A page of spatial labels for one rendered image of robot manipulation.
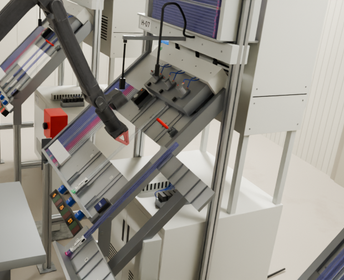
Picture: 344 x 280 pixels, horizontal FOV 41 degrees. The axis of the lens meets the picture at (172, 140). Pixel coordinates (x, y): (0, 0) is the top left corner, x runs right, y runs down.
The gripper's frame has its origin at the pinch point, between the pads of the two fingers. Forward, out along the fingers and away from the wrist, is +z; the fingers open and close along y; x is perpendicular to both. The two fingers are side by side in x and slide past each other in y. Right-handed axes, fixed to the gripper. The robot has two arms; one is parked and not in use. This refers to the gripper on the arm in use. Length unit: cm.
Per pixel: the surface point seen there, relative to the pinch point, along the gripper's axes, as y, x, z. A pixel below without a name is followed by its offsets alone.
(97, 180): -2.7, 18.6, 3.7
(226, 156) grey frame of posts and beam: -25.7, -25.9, 18.5
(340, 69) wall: 101, -201, 149
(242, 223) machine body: -22, -19, 60
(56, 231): 82, 56, 72
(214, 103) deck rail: -21.7, -33.3, -2.3
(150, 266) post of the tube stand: -53, 24, 7
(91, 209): -13.6, 27.4, 4.6
